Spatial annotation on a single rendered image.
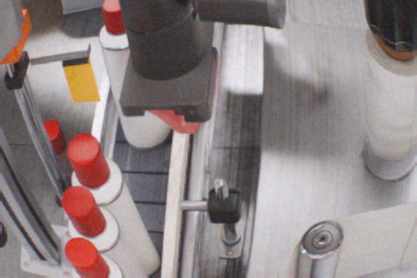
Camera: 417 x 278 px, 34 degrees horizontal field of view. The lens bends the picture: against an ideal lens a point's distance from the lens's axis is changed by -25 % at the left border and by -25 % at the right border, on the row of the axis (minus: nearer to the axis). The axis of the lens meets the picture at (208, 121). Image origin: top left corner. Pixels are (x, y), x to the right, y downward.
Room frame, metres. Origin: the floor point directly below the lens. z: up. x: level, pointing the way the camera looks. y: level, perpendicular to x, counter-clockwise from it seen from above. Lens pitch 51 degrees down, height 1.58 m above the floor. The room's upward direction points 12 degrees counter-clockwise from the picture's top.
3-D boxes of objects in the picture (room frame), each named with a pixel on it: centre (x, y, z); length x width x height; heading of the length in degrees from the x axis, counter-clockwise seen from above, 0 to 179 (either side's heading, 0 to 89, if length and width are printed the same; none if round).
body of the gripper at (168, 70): (0.46, 0.02, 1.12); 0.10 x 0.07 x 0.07; 166
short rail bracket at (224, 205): (0.44, 0.00, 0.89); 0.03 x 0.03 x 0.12; 76
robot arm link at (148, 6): (0.45, 0.01, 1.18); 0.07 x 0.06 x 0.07; 69
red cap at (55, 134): (0.62, 0.20, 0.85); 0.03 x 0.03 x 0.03
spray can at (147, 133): (0.57, 0.06, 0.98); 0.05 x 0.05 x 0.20
